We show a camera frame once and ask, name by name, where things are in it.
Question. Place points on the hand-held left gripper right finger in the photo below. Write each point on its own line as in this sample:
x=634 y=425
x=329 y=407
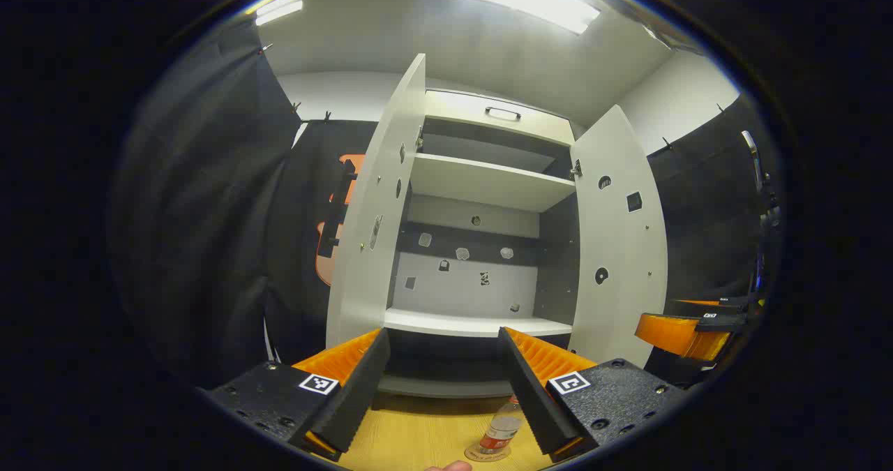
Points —
x=534 y=394

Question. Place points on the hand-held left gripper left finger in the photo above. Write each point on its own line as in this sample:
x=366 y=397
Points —
x=356 y=394

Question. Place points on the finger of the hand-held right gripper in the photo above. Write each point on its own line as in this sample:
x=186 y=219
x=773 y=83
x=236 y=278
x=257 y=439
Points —
x=677 y=335
x=725 y=304

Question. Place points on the clear plastic bottle red label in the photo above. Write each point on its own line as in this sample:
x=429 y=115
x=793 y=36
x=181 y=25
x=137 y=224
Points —
x=499 y=429

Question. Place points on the white cabinet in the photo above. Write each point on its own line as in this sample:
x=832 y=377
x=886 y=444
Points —
x=474 y=289

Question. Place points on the metal door hinge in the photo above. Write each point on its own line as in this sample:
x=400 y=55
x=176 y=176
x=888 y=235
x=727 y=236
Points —
x=576 y=169
x=420 y=139

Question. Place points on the white cabinet shelf board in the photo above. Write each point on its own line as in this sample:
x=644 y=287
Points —
x=488 y=181

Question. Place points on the large ceiling light panel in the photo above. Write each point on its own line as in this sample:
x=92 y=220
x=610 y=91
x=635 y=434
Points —
x=523 y=0

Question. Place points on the narrow ceiling light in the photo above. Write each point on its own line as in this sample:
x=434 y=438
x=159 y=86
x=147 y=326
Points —
x=279 y=7

